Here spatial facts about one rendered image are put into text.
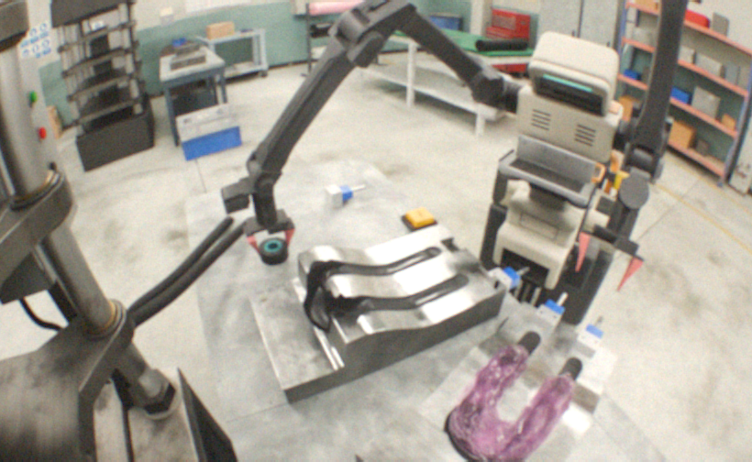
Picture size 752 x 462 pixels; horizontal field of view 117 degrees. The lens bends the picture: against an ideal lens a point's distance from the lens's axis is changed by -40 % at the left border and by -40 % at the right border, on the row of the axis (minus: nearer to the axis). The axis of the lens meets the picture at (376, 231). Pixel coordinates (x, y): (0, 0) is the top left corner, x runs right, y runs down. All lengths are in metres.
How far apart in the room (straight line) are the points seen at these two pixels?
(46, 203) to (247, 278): 0.62
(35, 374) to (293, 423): 0.48
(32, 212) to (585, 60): 1.04
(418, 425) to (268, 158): 0.58
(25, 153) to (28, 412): 0.38
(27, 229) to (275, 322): 0.52
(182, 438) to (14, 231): 0.50
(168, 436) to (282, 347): 0.31
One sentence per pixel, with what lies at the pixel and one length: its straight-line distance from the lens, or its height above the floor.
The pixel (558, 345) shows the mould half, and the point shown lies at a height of 0.86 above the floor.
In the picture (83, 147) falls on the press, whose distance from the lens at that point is 4.55.
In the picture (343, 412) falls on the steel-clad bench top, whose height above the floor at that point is 0.80.
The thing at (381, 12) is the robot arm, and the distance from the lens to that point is 0.68.
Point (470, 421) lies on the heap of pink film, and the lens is 0.62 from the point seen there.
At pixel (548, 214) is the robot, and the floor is 0.89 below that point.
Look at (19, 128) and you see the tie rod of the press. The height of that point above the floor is 1.38.
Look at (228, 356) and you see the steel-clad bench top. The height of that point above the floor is 0.80.
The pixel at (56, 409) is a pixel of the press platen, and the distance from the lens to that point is 0.62.
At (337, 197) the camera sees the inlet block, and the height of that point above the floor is 0.83.
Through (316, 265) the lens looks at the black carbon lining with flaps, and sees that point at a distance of 0.76.
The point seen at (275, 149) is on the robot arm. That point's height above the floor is 1.14.
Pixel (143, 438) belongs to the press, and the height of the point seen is 0.78.
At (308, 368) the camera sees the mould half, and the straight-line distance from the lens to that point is 0.71.
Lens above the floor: 1.45
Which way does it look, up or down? 37 degrees down
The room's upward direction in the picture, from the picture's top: straight up
